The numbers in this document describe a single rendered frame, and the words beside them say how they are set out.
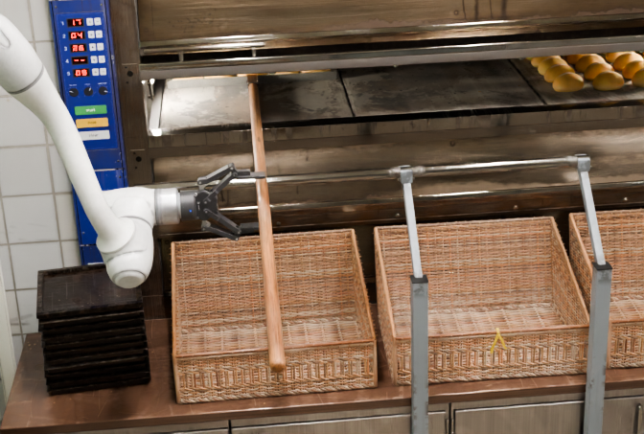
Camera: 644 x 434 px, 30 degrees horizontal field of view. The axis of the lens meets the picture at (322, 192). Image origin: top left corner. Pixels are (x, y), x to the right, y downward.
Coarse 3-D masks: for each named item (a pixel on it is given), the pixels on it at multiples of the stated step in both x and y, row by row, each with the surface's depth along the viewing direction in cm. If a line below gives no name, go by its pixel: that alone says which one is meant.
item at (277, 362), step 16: (256, 96) 369; (256, 112) 355; (256, 128) 342; (256, 144) 331; (256, 160) 320; (272, 240) 275; (272, 256) 266; (272, 272) 259; (272, 288) 251; (272, 304) 245; (272, 320) 239; (272, 336) 233; (272, 352) 228; (272, 368) 225
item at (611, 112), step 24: (312, 120) 356; (336, 120) 355; (360, 120) 354; (384, 120) 354; (408, 120) 353; (432, 120) 354; (456, 120) 355; (480, 120) 355; (504, 120) 356; (528, 120) 357; (552, 120) 357; (576, 120) 358; (168, 144) 350; (192, 144) 350; (216, 144) 351
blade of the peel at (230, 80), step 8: (312, 72) 391; (320, 72) 391; (328, 72) 391; (168, 80) 388; (176, 80) 388; (184, 80) 389; (192, 80) 389; (200, 80) 389; (208, 80) 389; (216, 80) 389; (224, 80) 390; (232, 80) 390; (240, 80) 390; (264, 80) 391; (272, 80) 391; (280, 80) 391; (288, 80) 391; (296, 80) 392; (304, 80) 392; (168, 88) 389
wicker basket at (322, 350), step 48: (192, 240) 358; (240, 240) 359; (288, 240) 361; (336, 240) 362; (192, 288) 360; (240, 288) 362; (288, 288) 363; (336, 288) 364; (192, 336) 359; (240, 336) 357; (288, 336) 356; (336, 336) 355; (192, 384) 324; (240, 384) 326; (288, 384) 327; (336, 384) 329
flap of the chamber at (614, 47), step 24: (552, 48) 334; (576, 48) 334; (600, 48) 335; (624, 48) 335; (144, 72) 326; (168, 72) 327; (192, 72) 327; (216, 72) 328; (240, 72) 328; (264, 72) 329
